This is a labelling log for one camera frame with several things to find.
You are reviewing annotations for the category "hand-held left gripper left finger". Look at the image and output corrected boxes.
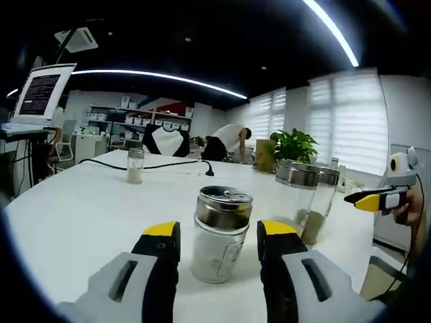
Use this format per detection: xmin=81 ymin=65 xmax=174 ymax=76
xmin=57 ymin=221 xmax=181 ymax=323

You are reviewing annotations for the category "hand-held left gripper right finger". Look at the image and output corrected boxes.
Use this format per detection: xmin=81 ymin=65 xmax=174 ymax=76
xmin=257 ymin=219 xmax=385 ymax=323

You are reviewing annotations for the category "tall seasoning bottle brown powder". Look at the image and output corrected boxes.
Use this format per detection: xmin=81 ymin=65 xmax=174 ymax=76
xmin=316 ymin=166 xmax=341 ymax=219

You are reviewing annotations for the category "tall seasoning bottle pale powder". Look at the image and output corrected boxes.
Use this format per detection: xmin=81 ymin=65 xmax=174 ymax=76
xmin=274 ymin=158 xmax=327 ymax=246

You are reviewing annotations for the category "small seasoning bottle white powder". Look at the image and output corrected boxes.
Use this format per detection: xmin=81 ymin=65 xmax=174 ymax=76
xmin=189 ymin=185 xmax=254 ymax=284

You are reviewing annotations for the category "small seasoning bottle beige powder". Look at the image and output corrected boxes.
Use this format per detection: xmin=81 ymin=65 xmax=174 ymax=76
xmin=126 ymin=147 xmax=145 ymax=184

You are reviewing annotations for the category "person's right hand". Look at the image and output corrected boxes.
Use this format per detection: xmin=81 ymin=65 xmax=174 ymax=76
xmin=392 ymin=188 xmax=424 ymax=227

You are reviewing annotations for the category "large window blind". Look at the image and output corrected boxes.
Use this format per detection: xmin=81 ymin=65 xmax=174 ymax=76
xmin=306 ymin=69 xmax=390 ymax=176

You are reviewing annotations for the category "green potted plant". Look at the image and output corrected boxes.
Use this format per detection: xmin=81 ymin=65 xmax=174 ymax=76
xmin=269 ymin=127 xmax=320 ymax=172

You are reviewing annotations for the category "brown cardboard box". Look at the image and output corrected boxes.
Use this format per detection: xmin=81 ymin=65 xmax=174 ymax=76
xmin=253 ymin=138 xmax=277 ymax=172

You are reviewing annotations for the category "small window blind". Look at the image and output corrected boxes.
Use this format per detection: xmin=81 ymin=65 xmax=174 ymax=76
xmin=247 ymin=87 xmax=288 ymax=142

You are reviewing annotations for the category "curved ceiling light strip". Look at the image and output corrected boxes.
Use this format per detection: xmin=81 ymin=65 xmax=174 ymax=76
xmin=301 ymin=0 xmax=360 ymax=68
xmin=70 ymin=69 xmax=249 ymax=100

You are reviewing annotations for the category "black and white shirt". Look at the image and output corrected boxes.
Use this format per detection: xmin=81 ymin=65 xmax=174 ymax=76
xmin=141 ymin=122 xmax=191 ymax=158

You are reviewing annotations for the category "white cabinet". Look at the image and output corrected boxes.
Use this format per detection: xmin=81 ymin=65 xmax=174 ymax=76
xmin=73 ymin=133 xmax=110 ymax=166

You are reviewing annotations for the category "shelf of white storage boxes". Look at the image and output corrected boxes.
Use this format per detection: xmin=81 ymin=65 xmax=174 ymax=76
xmin=88 ymin=96 xmax=195 ymax=142

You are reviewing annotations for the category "white office chair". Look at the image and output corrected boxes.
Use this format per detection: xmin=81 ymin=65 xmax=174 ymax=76
xmin=53 ymin=119 xmax=78 ymax=163

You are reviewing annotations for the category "black laptop stand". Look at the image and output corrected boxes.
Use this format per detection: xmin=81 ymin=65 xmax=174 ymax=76
xmin=0 ymin=129 xmax=57 ymax=189

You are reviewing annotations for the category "white laptop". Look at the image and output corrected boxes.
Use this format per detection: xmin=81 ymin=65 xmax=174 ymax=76
xmin=0 ymin=63 xmax=77 ymax=135

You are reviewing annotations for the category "ceiling air conditioner unit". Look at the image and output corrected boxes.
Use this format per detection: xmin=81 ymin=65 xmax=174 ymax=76
xmin=53 ymin=26 xmax=99 ymax=54

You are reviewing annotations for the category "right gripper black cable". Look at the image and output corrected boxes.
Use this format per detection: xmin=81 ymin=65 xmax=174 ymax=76
xmin=370 ymin=173 xmax=424 ymax=299

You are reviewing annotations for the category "black power cable with plug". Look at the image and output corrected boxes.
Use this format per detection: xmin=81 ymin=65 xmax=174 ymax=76
xmin=77 ymin=157 xmax=216 ymax=178

